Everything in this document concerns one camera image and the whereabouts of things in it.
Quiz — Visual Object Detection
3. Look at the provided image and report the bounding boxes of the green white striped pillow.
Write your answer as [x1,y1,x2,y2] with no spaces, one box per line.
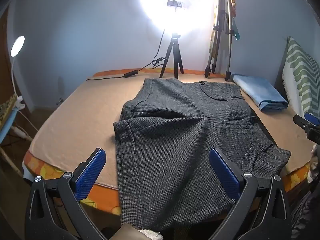
[282,36,320,120]

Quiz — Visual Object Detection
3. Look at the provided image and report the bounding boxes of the patterned yellow cushion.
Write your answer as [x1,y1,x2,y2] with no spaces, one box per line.
[0,95,18,120]

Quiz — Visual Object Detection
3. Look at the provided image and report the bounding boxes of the beige fuzzy cloth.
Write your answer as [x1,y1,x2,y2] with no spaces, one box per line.
[120,222,164,240]

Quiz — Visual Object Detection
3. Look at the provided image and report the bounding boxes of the black power cable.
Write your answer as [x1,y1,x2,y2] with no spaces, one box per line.
[86,29,167,81]

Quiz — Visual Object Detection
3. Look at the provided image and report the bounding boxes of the dark cloth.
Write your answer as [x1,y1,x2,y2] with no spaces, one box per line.
[290,175,320,240]

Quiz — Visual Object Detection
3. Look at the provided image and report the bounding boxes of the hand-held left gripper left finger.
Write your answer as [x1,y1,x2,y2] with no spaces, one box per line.
[24,148,108,240]

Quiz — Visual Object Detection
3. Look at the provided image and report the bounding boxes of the light blue chair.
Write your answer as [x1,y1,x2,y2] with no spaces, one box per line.
[0,109,24,179]

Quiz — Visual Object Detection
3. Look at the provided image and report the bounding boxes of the beige blanket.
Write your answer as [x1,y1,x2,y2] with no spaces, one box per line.
[29,75,313,190]

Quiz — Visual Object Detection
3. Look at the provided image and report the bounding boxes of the large grey tripod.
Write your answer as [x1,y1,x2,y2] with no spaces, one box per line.
[204,0,238,82]

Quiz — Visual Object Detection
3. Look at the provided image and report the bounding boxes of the white cable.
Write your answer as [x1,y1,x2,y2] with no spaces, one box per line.
[11,96,34,142]

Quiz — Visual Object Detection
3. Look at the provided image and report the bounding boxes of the phone holder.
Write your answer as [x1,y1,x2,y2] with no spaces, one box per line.
[167,0,183,13]

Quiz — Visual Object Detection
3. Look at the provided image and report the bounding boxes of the folded blue towel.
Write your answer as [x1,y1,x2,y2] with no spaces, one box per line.
[231,74,289,112]

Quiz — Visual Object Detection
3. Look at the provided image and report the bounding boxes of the grey checked pants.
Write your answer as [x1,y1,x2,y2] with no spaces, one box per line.
[113,78,292,230]

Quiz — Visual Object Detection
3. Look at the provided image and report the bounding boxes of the small black tripod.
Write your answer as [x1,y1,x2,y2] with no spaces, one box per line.
[159,33,185,80]

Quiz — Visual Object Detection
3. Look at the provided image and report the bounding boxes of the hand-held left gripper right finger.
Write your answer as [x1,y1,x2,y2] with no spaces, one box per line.
[209,148,292,240]

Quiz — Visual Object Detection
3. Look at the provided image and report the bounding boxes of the white desk lamp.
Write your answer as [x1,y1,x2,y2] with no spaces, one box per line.
[10,35,25,98]

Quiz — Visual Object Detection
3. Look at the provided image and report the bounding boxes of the ring light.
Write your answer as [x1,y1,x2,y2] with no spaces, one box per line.
[139,0,218,37]

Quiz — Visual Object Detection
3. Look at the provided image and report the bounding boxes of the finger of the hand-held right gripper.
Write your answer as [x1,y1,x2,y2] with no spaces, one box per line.
[304,112,320,126]
[293,114,320,144]

